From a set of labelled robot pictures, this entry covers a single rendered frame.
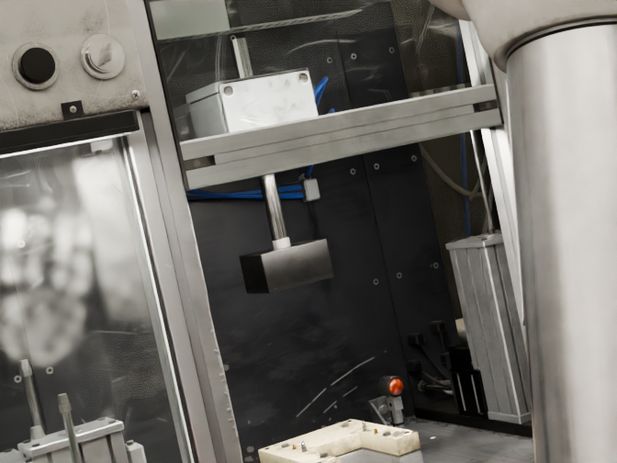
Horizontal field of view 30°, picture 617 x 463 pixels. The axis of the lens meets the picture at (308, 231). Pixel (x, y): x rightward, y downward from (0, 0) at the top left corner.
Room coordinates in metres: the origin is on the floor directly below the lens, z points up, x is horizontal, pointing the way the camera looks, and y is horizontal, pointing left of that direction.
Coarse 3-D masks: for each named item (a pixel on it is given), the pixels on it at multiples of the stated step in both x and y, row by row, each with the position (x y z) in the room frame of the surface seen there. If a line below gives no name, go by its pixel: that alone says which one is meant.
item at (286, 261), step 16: (272, 176) 1.32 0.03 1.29; (272, 192) 1.32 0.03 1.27; (272, 208) 1.32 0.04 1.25; (272, 224) 1.32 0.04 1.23; (272, 240) 1.32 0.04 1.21; (288, 240) 1.32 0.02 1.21; (320, 240) 1.32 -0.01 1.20; (240, 256) 1.33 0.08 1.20; (256, 256) 1.29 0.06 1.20; (272, 256) 1.29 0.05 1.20; (288, 256) 1.29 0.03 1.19; (304, 256) 1.30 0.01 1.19; (320, 256) 1.31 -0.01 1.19; (256, 272) 1.30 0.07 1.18; (272, 272) 1.28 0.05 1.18; (288, 272) 1.29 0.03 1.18; (304, 272) 1.30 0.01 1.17; (320, 272) 1.31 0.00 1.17; (256, 288) 1.31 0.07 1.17; (272, 288) 1.28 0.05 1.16
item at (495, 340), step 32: (192, 192) 1.48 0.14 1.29; (224, 192) 1.51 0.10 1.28; (256, 192) 1.54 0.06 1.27; (288, 192) 1.56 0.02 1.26; (480, 256) 1.42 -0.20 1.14; (480, 288) 1.42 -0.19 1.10; (512, 288) 1.41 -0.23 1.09; (480, 320) 1.44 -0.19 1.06; (512, 320) 1.41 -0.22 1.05; (448, 352) 1.54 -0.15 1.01; (480, 352) 1.45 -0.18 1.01; (512, 352) 1.41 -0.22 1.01; (480, 384) 1.46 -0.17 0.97; (512, 384) 1.40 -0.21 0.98; (416, 416) 1.61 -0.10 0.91; (448, 416) 1.54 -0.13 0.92; (480, 416) 1.47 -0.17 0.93; (512, 416) 1.41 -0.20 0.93
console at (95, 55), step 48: (0, 0) 0.99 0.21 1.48; (48, 0) 1.00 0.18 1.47; (96, 0) 1.02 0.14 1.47; (0, 48) 0.98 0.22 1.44; (48, 48) 1.00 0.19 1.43; (96, 48) 1.01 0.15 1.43; (0, 96) 0.98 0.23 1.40; (48, 96) 1.00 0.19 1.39; (96, 96) 1.02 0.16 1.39; (144, 96) 1.04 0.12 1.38
